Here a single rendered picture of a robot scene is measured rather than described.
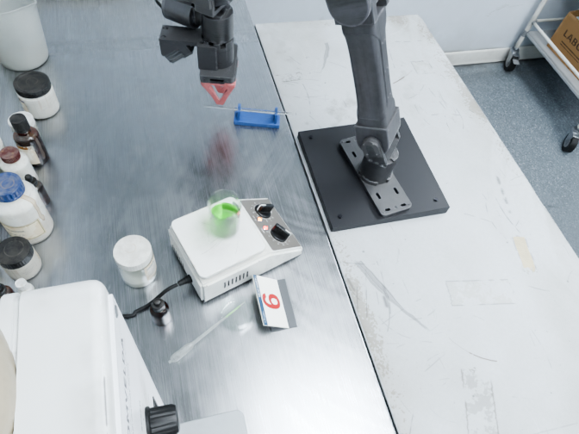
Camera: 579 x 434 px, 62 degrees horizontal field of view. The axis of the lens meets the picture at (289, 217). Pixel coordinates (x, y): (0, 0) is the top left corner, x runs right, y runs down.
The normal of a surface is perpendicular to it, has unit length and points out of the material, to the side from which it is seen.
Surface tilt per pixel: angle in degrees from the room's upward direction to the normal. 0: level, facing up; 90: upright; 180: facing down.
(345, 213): 2
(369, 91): 91
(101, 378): 34
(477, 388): 0
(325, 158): 2
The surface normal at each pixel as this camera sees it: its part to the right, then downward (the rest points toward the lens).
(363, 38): -0.32, 0.87
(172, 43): -0.02, 0.83
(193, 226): 0.11, -0.55
